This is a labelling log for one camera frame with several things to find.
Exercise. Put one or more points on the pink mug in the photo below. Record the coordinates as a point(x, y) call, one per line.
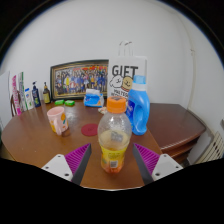
point(56, 119)

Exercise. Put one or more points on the blue detergent bottle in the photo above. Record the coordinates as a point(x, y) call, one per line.
point(138, 113)

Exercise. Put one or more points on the white gift bag with dogs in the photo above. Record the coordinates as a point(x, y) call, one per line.
point(124, 71)

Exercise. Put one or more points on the white radiator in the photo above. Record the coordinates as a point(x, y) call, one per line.
point(213, 150)

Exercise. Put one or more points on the dark wooden side table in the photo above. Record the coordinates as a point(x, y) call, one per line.
point(173, 125)

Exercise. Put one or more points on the amber pump bottle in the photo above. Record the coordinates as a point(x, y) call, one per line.
point(46, 96)

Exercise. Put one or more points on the framed group photo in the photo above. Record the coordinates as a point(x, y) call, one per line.
point(79, 80)

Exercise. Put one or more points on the small colourful snack packet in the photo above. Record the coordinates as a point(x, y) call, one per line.
point(102, 110)

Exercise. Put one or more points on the flat round red coaster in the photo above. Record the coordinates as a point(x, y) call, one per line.
point(88, 130)

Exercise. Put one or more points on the blue tissue pack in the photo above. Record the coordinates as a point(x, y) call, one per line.
point(93, 99)

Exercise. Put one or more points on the small green box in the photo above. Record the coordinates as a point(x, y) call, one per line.
point(69, 103)
point(59, 102)

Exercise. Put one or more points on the orange-capped clear drink bottle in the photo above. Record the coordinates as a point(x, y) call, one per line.
point(114, 140)

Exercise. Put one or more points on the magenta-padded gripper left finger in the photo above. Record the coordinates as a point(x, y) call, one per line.
point(77, 159)

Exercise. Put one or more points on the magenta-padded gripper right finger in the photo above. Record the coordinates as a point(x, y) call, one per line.
point(147, 159)

